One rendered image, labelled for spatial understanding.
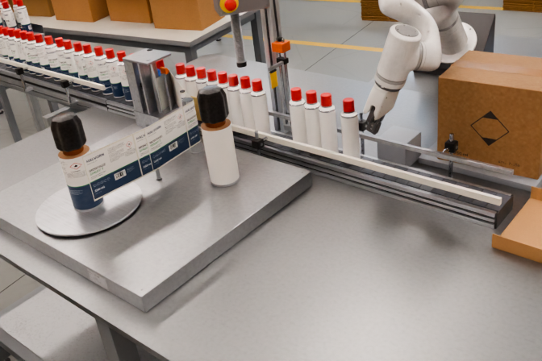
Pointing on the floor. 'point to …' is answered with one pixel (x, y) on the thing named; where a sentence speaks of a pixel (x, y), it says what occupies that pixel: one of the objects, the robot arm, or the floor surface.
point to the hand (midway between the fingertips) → (373, 126)
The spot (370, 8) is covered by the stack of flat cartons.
